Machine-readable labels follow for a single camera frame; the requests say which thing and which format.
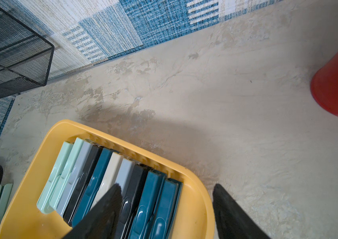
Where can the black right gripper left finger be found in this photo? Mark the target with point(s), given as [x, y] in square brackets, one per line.
[101, 221]

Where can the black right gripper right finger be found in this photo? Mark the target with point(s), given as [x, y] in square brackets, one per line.
[232, 221]

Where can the yellow plastic storage tray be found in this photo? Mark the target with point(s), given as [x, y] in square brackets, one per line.
[23, 220]

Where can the grey pruning pliers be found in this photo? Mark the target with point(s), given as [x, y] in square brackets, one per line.
[124, 175]
[73, 179]

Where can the black wire mesh shelf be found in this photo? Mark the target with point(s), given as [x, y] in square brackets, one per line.
[25, 57]

